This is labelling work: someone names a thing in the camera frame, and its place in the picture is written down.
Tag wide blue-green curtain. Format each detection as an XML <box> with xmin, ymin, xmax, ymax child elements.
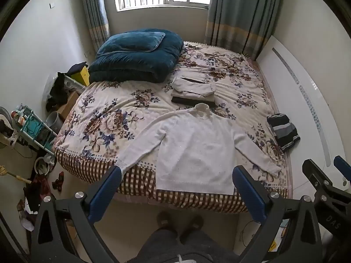
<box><xmin>205</xmin><ymin>0</ymin><xmax>286</xmax><ymax>61</ymax></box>

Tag white headboard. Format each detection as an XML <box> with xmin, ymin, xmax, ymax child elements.
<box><xmin>256</xmin><ymin>35</ymin><xmax>346</xmax><ymax>195</ymax></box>

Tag red toy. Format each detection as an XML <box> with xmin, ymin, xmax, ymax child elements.
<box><xmin>53</xmin><ymin>171</ymin><xmax>65</xmax><ymax>193</ymax></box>

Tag yellow box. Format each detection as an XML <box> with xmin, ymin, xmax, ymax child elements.
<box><xmin>72</xmin><ymin>66</ymin><xmax>90</xmax><ymax>87</ymax></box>

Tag white plastic frame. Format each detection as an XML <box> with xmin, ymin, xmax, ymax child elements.
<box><xmin>65</xmin><ymin>76</ymin><xmax>86</xmax><ymax>94</ymax></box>

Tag person's left brown slipper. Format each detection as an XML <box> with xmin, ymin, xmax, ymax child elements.
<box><xmin>156</xmin><ymin>211</ymin><xmax>172</xmax><ymax>230</ymax></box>

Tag teal wire rack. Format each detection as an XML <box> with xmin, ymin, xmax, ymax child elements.
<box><xmin>14</xmin><ymin>104</ymin><xmax>59</xmax><ymax>157</ymax></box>

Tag golden toy staff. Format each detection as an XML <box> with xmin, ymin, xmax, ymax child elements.
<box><xmin>0</xmin><ymin>165</ymin><xmax>32</xmax><ymax>185</ymax></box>

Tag black grey striped garment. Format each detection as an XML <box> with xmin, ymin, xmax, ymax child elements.
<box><xmin>267</xmin><ymin>113</ymin><xmax>301</xmax><ymax>152</ymax></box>

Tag dark blue pillow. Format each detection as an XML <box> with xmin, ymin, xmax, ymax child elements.
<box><xmin>96</xmin><ymin>31</ymin><xmax>166</xmax><ymax>59</ymax></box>

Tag pile of clothes on floor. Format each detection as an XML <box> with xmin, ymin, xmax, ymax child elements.
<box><xmin>16</xmin><ymin>175</ymin><xmax>56</xmax><ymax>231</ymax></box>

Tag bed with floral cover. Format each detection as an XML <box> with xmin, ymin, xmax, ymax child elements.
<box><xmin>52</xmin><ymin>41</ymin><xmax>292</xmax><ymax>214</ymax></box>

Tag person's brown slipper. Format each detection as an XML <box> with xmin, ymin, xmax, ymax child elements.
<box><xmin>156</xmin><ymin>211</ymin><xmax>172</xmax><ymax>230</ymax></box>
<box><xmin>189</xmin><ymin>215</ymin><xmax>204</xmax><ymax>232</ymax></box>

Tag black clothes heap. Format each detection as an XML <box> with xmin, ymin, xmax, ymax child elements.
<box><xmin>46</xmin><ymin>73</ymin><xmax>70</xmax><ymax>112</ymax></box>

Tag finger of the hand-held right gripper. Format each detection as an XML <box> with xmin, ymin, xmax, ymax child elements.
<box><xmin>333</xmin><ymin>155</ymin><xmax>351</xmax><ymax>183</ymax></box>
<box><xmin>302</xmin><ymin>159</ymin><xmax>351</xmax><ymax>206</ymax></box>

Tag white sweater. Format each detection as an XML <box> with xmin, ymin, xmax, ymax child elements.
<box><xmin>116</xmin><ymin>103</ymin><xmax>282</xmax><ymax>195</ymax></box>

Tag cardboard box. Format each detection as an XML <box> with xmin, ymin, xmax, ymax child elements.
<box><xmin>57</xmin><ymin>91</ymin><xmax>81</xmax><ymax>121</ymax></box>

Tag grey bucket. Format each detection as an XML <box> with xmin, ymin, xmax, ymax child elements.
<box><xmin>46</xmin><ymin>111</ymin><xmax>64</xmax><ymax>132</ymax></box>

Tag narrow blue-green curtain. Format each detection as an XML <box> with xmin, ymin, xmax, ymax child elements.
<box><xmin>79</xmin><ymin>0</ymin><xmax>111</xmax><ymax>53</ymax></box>

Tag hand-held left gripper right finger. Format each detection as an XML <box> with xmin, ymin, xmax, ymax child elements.
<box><xmin>232</xmin><ymin>166</ymin><xmax>322</xmax><ymax>263</ymax></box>

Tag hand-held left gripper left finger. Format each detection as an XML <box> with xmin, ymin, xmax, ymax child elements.
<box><xmin>30</xmin><ymin>166</ymin><xmax>122</xmax><ymax>263</ymax></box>

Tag folded beige garment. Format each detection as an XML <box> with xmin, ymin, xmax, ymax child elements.
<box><xmin>171</xmin><ymin>77</ymin><xmax>217</xmax><ymax>98</ymax></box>

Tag folded dark blue quilt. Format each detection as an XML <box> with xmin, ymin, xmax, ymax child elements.
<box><xmin>88</xmin><ymin>29</ymin><xmax>184</xmax><ymax>84</ymax></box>

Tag person's legs in grey trousers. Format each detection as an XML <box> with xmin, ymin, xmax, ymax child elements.
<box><xmin>131</xmin><ymin>229</ymin><xmax>243</xmax><ymax>263</ymax></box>

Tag dark blue cloth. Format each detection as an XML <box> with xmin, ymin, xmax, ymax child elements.
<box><xmin>67</xmin><ymin>62</ymin><xmax>88</xmax><ymax>75</ymax></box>

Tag person's right brown slipper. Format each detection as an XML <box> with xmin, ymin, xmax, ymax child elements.
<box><xmin>189</xmin><ymin>215</ymin><xmax>204</xmax><ymax>232</ymax></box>

